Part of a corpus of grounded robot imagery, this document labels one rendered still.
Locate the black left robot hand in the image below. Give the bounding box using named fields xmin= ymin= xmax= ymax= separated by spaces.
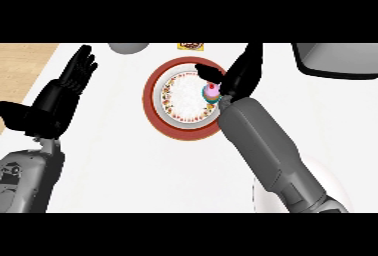
xmin=0 ymin=44 xmax=99 ymax=140

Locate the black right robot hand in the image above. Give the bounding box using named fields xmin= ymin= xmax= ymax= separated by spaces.
xmin=193 ymin=42 xmax=264 ymax=102

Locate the pink cupcake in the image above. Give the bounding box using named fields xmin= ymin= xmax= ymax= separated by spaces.
xmin=201 ymin=82 xmax=223 ymax=103

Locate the white patterned plate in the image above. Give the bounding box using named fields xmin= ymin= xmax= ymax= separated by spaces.
xmin=152 ymin=62 xmax=224 ymax=130

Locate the yellow box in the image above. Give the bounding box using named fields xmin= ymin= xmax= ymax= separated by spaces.
xmin=177 ymin=42 xmax=205 ymax=52

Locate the grey appliance with dark rim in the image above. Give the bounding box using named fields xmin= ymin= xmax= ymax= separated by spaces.
xmin=291 ymin=42 xmax=378 ymax=80

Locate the red round placemat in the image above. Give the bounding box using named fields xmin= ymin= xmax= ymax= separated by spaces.
xmin=141 ymin=55 xmax=229 ymax=142

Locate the grey round object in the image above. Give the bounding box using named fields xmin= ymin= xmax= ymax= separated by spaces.
xmin=106 ymin=42 xmax=150 ymax=55

